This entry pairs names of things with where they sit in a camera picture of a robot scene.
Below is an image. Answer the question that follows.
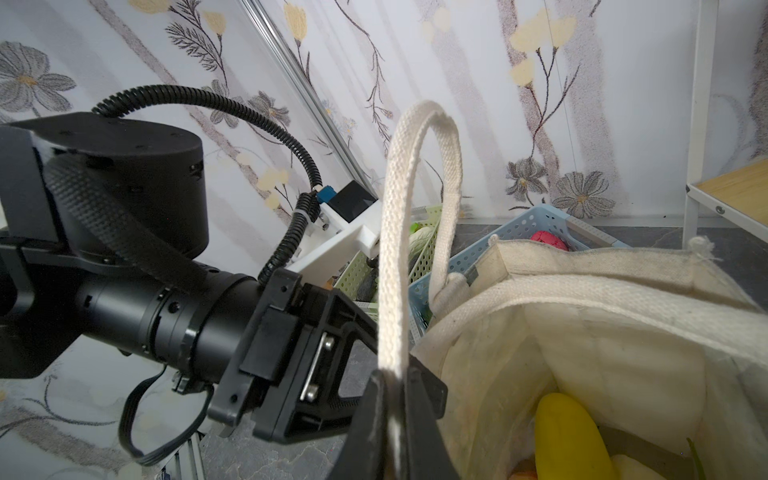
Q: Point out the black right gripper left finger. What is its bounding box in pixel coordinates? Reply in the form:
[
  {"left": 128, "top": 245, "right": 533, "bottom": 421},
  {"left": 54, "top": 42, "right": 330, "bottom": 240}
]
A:
[{"left": 327, "top": 370, "right": 388, "bottom": 480}]

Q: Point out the white wire wooden shelf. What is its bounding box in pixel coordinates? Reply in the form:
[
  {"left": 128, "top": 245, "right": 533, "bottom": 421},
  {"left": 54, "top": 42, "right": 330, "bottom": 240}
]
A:
[{"left": 682, "top": 1, "right": 767, "bottom": 243}]

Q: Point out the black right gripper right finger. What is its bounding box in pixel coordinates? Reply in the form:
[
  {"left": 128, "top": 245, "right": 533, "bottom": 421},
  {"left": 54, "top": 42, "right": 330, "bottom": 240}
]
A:
[{"left": 401, "top": 366, "right": 459, "bottom": 480}]

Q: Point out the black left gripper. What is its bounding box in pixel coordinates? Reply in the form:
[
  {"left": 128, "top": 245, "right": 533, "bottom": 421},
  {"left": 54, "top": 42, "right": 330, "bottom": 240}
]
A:
[{"left": 206, "top": 269, "right": 378, "bottom": 444}]

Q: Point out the cream white round vegetable toy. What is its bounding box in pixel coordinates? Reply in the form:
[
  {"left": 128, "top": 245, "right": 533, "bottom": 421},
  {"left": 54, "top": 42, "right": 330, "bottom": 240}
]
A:
[{"left": 611, "top": 454, "right": 665, "bottom": 480}]

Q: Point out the white radish toy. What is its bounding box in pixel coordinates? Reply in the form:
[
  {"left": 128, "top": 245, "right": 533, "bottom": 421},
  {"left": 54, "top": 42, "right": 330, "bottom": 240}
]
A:
[{"left": 408, "top": 226, "right": 434, "bottom": 259}]

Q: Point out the blue plastic basket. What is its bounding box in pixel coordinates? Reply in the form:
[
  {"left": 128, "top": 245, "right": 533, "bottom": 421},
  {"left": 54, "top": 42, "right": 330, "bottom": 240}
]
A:
[{"left": 407, "top": 203, "right": 631, "bottom": 343}]

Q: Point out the yellow mango toy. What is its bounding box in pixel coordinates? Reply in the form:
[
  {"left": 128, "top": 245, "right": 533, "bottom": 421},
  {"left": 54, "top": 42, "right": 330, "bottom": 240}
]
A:
[{"left": 534, "top": 393, "right": 618, "bottom": 479}]

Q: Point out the green plastic basket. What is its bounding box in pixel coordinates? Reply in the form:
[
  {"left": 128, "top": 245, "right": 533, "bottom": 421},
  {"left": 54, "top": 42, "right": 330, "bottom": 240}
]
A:
[{"left": 334, "top": 205, "right": 442, "bottom": 321}]

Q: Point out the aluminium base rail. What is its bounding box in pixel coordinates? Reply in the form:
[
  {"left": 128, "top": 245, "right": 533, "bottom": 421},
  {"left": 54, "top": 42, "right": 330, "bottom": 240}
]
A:
[{"left": 154, "top": 433, "right": 206, "bottom": 480}]

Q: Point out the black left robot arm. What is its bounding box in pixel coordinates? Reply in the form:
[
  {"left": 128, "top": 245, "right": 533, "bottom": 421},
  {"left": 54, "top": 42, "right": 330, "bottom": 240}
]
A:
[{"left": 1, "top": 85, "right": 389, "bottom": 479}]

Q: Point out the cream canvas tote bag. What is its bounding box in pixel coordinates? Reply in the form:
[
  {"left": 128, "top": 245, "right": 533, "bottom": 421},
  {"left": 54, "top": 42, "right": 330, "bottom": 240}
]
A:
[{"left": 378, "top": 101, "right": 767, "bottom": 479}]

